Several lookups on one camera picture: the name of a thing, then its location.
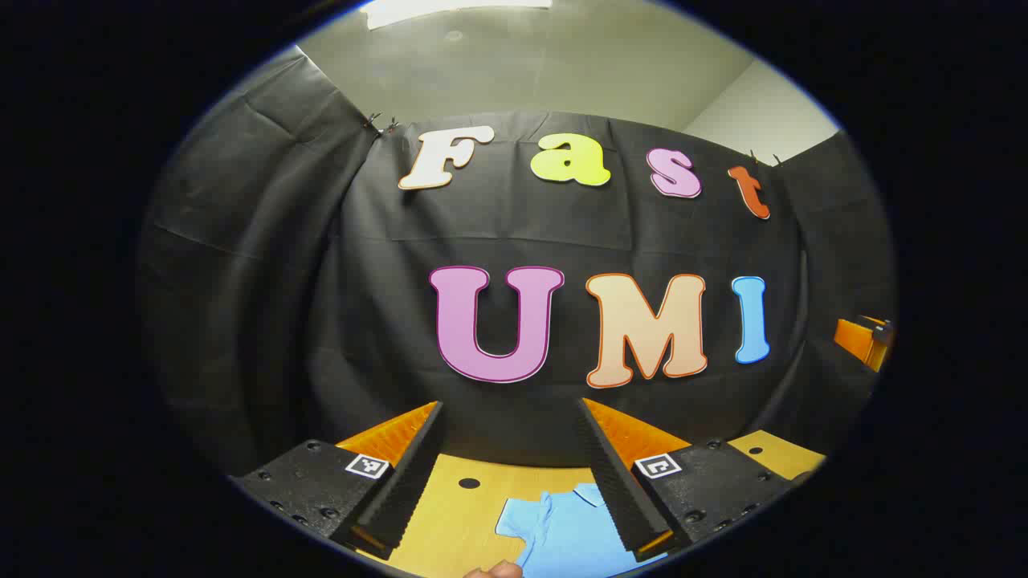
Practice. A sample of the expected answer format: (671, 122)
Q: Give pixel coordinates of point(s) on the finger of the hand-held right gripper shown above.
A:
(855, 338)

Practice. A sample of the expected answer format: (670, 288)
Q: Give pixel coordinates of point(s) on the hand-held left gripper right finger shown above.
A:
(614, 482)

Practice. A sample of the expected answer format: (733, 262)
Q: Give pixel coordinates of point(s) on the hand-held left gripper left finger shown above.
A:
(409, 482)

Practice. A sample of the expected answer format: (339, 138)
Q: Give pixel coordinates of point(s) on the light blue T-shirt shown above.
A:
(562, 530)

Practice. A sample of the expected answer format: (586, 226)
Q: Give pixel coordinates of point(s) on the black backdrop cloth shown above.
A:
(385, 321)

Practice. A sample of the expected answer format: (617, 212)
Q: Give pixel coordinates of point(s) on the white ceiling light panel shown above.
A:
(450, 10)

